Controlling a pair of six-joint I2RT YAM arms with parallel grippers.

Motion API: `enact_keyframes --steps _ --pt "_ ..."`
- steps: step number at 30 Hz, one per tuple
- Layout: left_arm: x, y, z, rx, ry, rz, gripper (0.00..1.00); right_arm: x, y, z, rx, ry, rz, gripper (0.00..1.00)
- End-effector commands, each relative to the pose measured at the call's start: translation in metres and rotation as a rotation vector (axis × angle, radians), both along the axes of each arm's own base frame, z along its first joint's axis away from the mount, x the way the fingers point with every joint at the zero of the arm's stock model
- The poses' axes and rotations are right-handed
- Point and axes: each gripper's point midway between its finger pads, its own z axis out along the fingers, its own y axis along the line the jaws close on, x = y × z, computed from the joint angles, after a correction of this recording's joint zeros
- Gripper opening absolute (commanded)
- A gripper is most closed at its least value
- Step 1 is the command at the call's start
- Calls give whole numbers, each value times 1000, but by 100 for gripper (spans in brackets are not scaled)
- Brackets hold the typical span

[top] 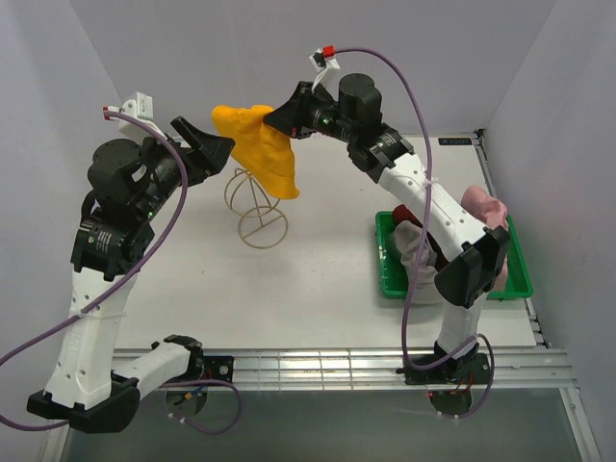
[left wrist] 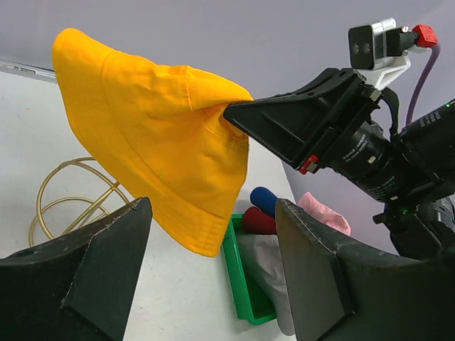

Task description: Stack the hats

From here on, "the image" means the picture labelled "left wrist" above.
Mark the blue beanie hat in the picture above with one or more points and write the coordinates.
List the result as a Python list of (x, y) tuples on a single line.
[(264, 199)]

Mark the grey bucket hat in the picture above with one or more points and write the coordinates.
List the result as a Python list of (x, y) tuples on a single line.
[(262, 260)]

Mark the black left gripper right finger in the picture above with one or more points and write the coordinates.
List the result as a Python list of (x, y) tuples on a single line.
[(342, 289)]

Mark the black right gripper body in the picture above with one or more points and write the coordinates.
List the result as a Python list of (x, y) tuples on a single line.
[(354, 146)]

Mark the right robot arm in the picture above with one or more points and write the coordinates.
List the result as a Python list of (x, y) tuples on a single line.
[(421, 222)]

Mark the pink hat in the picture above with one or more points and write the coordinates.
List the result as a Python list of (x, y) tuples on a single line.
[(324, 214)]

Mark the dark red beanie hat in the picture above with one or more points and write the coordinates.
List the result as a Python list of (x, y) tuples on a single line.
[(255, 221)]

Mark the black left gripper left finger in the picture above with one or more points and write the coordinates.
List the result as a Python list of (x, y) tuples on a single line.
[(79, 286)]

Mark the green plastic tray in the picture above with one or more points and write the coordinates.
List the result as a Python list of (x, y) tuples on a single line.
[(250, 301)]

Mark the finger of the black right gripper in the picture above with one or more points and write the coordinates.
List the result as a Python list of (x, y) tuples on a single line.
[(290, 124)]

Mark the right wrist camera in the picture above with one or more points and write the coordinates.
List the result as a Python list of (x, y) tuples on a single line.
[(379, 51)]

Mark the yellow bucket hat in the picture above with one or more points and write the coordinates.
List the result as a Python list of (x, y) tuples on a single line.
[(159, 131)]

